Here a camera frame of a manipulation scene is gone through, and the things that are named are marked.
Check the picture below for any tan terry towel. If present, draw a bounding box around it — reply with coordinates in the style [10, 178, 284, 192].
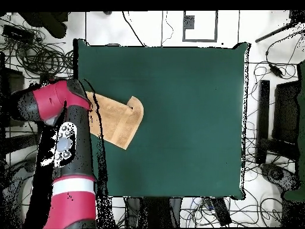
[85, 91, 145, 151]

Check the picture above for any dark flat panel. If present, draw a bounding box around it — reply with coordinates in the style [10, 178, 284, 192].
[272, 80, 301, 145]
[0, 67, 25, 128]

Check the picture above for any dark green tablecloth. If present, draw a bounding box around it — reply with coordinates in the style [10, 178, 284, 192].
[72, 38, 251, 201]

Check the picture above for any long black power strip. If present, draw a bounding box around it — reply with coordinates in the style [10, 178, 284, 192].
[210, 197, 233, 227]

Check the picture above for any black floor bar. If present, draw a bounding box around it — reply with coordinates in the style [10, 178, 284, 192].
[256, 79, 271, 165]
[38, 72, 52, 83]

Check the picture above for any grey chair base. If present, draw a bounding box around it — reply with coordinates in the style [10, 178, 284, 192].
[0, 157, 39, 229]
[259, 163, 301, 194]

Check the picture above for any person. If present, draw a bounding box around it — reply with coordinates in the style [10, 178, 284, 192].
[17, 11, 70, 39]

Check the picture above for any black tripod leg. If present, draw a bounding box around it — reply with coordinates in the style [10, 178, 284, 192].
[254, 10, 305, 44]

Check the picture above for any black power brick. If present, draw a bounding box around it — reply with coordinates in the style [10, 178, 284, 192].
[2, 24, 36, 42]

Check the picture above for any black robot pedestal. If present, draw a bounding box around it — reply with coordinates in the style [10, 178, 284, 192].
[125, 197, 183, 229]

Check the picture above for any black floor cable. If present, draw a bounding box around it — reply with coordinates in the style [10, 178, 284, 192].
[122, 10, 147, 47]

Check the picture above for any black cable tangle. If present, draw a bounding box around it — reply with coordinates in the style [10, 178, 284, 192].
[0, 18, 74, 79]

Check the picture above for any small black cable adapter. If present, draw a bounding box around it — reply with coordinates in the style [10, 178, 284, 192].
[269, 64, 285, 79]

